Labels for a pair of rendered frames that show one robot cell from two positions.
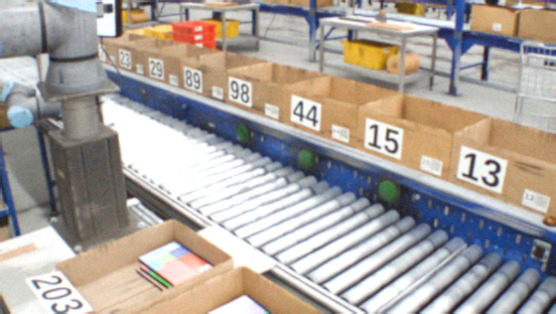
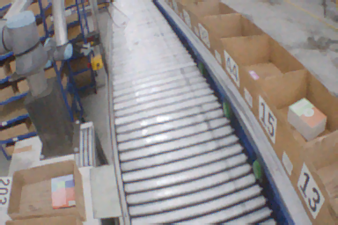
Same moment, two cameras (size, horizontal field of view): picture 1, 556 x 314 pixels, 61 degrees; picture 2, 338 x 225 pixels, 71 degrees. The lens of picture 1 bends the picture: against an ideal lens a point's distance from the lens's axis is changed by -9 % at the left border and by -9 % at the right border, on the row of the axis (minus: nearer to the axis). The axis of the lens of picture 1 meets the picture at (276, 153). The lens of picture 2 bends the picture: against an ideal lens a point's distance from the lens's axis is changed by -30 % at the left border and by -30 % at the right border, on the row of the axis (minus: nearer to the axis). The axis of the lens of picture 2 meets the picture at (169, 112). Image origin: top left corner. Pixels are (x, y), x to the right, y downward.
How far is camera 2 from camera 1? 1.04 m
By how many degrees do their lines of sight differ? 36
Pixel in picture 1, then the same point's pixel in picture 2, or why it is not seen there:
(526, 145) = not seen: outside the picture
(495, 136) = not seen: outside the picture
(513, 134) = not seen: outside the picture
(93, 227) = (49, 146)
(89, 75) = (26, 62)
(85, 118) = (34, 84)
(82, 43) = (20, 45)
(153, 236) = (62, 167)
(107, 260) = (39, 174)
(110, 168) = (50, 114)
